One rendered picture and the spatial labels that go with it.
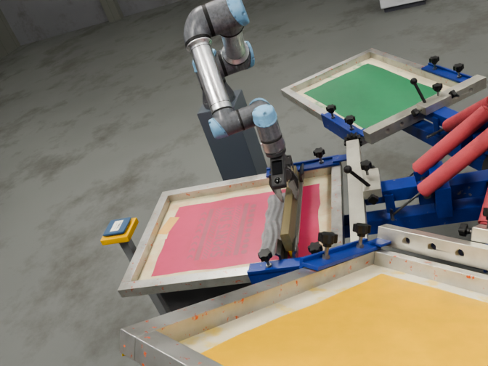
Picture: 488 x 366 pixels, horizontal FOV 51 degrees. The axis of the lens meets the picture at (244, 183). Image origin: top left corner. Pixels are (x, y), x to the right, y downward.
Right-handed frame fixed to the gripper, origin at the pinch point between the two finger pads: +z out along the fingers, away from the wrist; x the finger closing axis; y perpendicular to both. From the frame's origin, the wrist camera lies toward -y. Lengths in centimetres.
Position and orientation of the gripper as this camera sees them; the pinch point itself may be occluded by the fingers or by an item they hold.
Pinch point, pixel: (289, 199)
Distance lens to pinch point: 180.9
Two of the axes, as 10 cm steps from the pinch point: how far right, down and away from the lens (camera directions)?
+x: -9.5, 1.6, 2.8
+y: 1.4, -5.7, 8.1
